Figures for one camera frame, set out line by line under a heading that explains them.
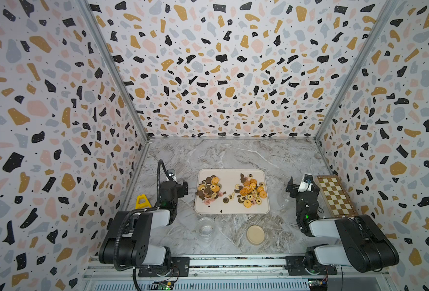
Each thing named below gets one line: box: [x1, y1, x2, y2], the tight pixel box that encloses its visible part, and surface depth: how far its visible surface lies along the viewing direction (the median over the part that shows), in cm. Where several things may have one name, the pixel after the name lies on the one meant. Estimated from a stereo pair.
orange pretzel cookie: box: [239, 186, 253, 196], surface depth 97 cm
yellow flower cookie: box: [243, 199, 253, 209], surface depth 94 cm
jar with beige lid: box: [195, 217, 217, 244], surface depth 85 cm
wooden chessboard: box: [315, 174, 359, 218], surface depth 94 cm
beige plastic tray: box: [194, 168, 270, 215], surface depth 97 cm
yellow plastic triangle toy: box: [135, 194, 153, 210], surface depth 94 cm
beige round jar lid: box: [246, 224, 266, 246], surface depth 83 cm
